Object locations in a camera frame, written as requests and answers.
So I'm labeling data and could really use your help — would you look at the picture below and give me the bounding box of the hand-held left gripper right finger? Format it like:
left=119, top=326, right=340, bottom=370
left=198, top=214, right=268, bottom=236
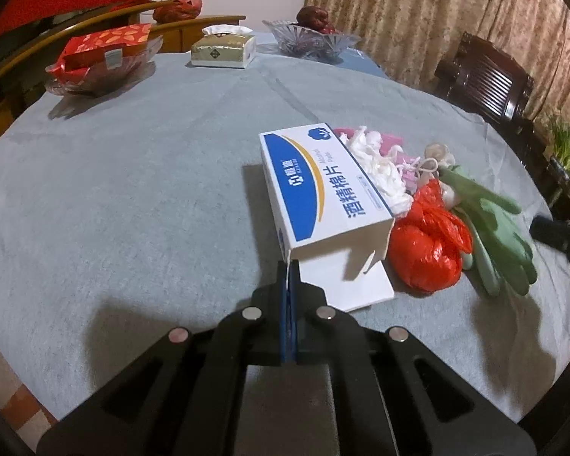
left=289, top=266, right=537, bottom=456

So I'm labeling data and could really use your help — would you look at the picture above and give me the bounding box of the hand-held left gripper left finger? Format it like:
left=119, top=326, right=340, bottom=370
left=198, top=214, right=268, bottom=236
left=37, top=260, right=290, bottom=456

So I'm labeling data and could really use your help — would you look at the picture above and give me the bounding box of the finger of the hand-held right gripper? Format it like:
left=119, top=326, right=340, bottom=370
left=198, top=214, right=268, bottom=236
left=529, top=216, right=570, bottom=252

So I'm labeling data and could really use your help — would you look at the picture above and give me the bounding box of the rubber glove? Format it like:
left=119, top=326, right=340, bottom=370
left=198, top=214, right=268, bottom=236
left=439, top=165, right=538, bottom=296

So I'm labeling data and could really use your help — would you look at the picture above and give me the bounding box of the red plastic bag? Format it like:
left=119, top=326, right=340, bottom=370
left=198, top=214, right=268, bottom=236
left=387, top=179, right=473, bottom=294

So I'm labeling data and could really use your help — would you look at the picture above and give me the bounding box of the white and blue box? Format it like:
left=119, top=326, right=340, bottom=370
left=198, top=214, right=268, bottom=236
left=259, top=123, right=395, bottom=313

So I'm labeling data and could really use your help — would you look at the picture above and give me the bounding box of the green flowering plant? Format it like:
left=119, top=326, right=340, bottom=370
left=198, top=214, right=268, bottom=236
left=546, top=114, right=570, bottom=176

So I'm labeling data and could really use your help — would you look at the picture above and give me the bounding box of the dark wooden armchair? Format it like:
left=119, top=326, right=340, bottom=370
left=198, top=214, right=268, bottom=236
left=434, top=32, right=535, bottom=134

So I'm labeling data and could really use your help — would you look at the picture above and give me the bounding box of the grey tablecloth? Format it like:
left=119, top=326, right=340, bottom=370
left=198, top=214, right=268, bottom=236
left=0, top=50, right=570, bottom=426

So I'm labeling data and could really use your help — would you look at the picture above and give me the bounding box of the beige patterned curtain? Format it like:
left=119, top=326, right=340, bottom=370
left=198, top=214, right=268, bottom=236
left=304, top=0, right=570, bottom=124

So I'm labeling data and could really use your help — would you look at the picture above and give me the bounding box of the gold white tissue box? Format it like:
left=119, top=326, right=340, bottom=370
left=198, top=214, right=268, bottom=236
left=190, top=25, right=257, bottom=70

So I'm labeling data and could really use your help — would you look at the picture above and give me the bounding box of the glass fruit bowl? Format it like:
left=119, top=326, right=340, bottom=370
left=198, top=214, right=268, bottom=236
left=262, top=19, right=362, bottom=60

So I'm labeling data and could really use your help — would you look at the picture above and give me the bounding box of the wooden chair with red cloth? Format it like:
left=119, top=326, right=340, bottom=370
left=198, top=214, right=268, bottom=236
left=0, top=0, right=246, bottom=162

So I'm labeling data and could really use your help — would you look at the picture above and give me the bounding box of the glass snack bowl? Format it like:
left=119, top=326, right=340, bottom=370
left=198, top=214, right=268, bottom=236
left=45, top=35, right=165, bottom=98

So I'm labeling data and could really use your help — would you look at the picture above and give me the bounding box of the red bag on cabinet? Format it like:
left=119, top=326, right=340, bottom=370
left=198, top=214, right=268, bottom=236
left=153, top=0, right=203, bottom=24

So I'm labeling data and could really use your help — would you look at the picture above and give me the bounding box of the red snack packet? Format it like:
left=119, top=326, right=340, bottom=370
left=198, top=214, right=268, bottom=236
left=46, top=23, right=153, bottom=87

